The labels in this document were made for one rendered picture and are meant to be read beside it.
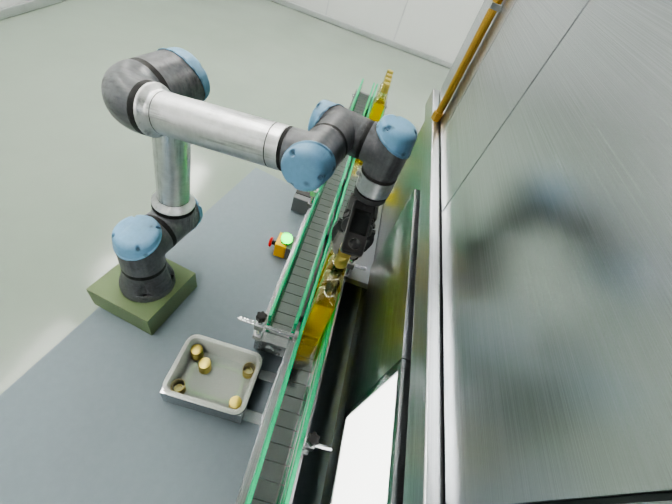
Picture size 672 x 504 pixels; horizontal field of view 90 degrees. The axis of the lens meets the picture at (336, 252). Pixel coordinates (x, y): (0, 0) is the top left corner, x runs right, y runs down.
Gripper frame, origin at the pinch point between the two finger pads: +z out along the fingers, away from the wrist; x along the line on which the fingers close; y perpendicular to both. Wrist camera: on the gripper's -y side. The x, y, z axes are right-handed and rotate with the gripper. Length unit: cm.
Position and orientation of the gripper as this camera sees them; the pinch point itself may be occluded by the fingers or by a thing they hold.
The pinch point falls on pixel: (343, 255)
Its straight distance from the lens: 83.9
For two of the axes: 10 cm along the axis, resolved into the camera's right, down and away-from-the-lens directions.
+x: -9.5, -3.2, -0.6
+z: -2.6, 6.2, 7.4
